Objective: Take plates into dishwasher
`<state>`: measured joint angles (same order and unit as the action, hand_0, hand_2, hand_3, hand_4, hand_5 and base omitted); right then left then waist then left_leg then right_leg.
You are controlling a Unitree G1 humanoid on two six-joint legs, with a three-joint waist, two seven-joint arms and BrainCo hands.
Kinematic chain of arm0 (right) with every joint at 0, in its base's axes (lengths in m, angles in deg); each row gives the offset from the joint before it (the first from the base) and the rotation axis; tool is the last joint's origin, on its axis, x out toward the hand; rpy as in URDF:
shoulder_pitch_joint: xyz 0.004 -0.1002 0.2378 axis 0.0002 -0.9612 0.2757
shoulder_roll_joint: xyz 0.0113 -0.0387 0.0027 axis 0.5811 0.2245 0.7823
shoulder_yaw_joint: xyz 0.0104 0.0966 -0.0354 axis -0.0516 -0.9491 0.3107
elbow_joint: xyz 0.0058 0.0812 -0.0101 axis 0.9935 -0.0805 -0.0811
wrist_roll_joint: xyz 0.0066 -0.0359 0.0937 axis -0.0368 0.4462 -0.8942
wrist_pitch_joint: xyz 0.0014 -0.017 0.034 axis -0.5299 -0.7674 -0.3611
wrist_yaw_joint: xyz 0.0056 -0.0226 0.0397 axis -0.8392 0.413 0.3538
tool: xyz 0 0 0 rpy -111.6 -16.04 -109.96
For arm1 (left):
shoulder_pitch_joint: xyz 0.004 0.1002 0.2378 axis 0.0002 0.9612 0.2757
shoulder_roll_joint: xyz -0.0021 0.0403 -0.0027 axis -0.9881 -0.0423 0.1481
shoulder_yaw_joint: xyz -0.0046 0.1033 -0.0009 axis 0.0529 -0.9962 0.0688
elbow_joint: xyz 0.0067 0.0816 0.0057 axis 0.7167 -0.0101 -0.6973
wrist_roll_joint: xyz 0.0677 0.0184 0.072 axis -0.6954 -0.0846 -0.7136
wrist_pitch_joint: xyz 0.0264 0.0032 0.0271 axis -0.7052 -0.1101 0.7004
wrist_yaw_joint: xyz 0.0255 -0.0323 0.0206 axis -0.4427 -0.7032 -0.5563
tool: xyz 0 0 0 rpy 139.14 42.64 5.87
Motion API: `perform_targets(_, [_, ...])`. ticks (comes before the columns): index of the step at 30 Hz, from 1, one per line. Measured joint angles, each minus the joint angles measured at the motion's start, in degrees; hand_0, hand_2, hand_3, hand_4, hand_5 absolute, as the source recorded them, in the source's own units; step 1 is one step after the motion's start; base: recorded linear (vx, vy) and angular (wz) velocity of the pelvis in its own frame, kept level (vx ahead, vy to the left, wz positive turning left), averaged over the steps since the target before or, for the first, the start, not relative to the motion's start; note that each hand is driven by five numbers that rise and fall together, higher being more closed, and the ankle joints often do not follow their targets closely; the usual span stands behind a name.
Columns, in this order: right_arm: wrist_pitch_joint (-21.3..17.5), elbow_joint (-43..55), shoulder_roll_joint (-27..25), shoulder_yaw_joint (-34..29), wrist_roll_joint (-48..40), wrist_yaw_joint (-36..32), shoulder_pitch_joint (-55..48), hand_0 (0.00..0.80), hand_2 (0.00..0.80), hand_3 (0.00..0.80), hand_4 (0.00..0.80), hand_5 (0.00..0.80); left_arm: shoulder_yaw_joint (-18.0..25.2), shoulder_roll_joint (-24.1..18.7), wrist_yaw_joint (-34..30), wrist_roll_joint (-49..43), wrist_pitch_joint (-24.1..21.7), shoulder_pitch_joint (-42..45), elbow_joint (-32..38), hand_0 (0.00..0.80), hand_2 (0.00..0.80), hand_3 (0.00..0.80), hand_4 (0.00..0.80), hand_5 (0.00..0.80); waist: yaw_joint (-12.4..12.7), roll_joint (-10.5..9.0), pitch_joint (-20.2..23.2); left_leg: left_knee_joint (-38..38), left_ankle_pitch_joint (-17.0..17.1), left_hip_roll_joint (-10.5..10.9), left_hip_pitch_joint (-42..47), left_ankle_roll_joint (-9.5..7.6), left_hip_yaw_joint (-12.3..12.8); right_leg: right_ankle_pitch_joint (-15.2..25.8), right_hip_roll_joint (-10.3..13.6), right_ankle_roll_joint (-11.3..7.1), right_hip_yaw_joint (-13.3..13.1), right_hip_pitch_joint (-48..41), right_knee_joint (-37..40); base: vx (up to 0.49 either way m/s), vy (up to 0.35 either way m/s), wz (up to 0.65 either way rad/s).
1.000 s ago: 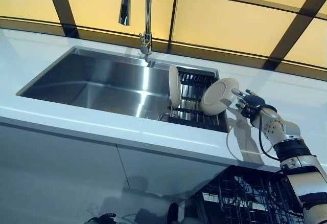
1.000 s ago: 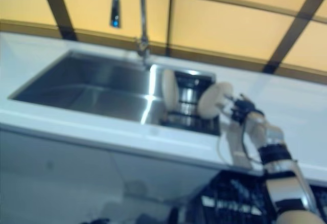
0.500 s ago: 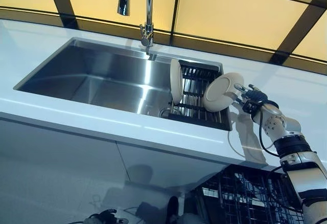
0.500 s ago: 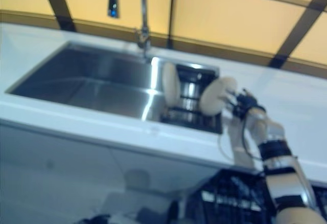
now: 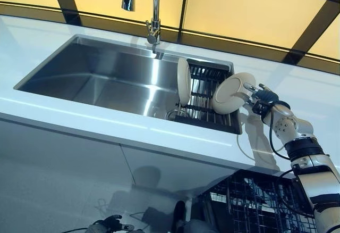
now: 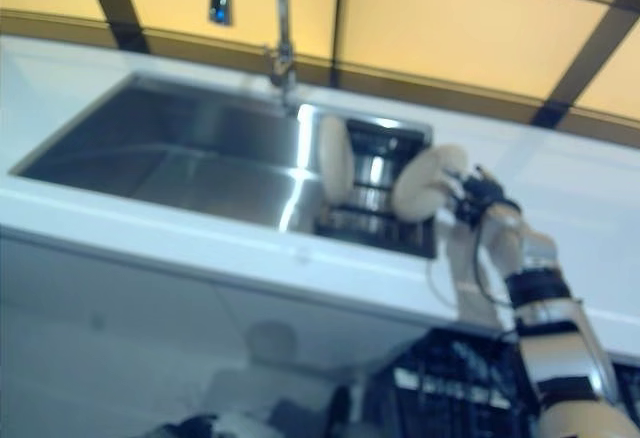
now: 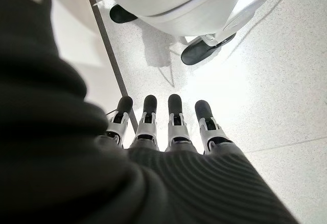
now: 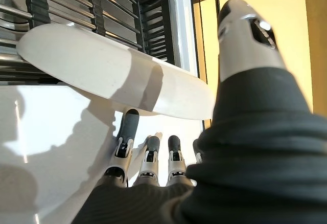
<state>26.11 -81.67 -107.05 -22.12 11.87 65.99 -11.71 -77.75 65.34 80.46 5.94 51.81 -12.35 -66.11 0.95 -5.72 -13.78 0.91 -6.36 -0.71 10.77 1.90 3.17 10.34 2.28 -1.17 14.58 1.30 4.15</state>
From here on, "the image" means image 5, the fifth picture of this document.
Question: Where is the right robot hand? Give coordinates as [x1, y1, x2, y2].
[240, 82, 280, 109]

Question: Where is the chrome kitchen faucet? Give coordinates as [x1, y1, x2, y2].
[121, 0, 163, 59]

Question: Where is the narrow white cabinet door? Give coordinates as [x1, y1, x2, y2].
[120, 144, 232, 199]

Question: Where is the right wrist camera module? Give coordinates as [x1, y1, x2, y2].
[251, 100, 272, 117]

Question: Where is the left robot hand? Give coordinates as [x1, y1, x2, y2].
[102, 214, 135, 232]

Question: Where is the dishwasher wire rack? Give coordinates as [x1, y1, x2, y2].
[195, 168, 320, 233]

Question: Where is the wide white cabinet door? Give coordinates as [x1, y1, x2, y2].
[0, 118, 134, 233]

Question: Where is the stainless steel sink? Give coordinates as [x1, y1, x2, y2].
[13, 33, 243, 136]

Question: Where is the robot left leg black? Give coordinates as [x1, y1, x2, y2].
[173, 200, 187, 226]

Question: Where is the dark window frame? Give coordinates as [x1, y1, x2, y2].
[0, 0, 340, 71]

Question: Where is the cream ceramic plate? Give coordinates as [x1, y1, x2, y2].
[177, 57, 192, 108]
[212, 71, 257, 115]

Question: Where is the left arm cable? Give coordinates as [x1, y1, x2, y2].
[59, 226, 90, 233]

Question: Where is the black dish drying rack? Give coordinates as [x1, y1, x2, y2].
[166, 58, 243, 136]

